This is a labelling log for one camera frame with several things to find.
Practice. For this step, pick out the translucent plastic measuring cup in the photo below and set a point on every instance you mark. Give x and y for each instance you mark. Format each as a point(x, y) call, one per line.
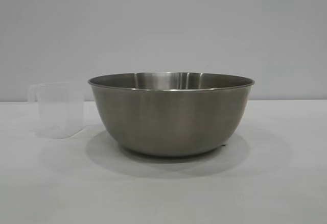
point(55, 111)

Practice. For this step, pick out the stainless steel mixing bowl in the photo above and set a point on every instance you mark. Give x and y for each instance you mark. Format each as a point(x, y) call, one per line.
point(168, 122)

